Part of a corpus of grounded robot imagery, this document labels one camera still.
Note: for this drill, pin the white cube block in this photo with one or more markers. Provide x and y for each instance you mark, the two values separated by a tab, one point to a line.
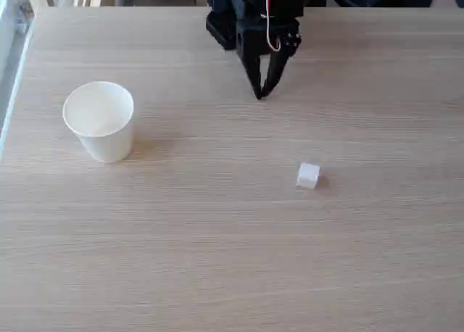
308	176

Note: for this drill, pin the white paper cup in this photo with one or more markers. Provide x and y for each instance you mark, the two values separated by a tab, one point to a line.
105	143

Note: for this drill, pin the clear plastic bag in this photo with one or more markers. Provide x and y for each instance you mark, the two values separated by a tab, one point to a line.
12	9

